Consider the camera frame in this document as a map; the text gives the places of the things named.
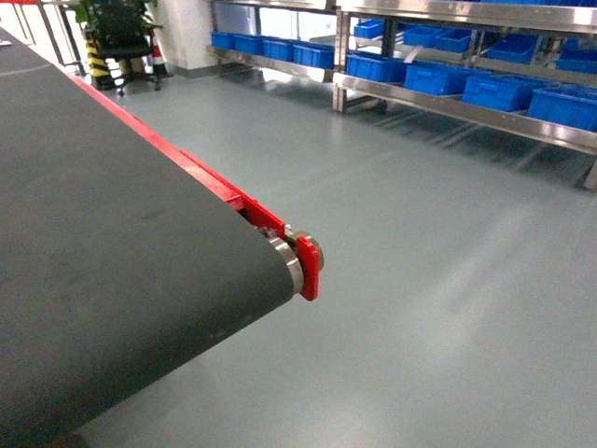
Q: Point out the conveyor end roller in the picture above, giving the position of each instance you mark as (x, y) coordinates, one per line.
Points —
(289, 261)

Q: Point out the black conveyor belt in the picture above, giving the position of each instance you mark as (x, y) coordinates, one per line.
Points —
(117, 266)

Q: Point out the black office chair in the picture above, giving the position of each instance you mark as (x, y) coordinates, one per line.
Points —
(120, 32)

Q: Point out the stainless steel flow rack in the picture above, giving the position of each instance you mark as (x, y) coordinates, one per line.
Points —
(521, 67)

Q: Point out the red conveyor side frame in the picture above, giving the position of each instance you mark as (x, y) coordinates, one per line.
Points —
(252, 210)

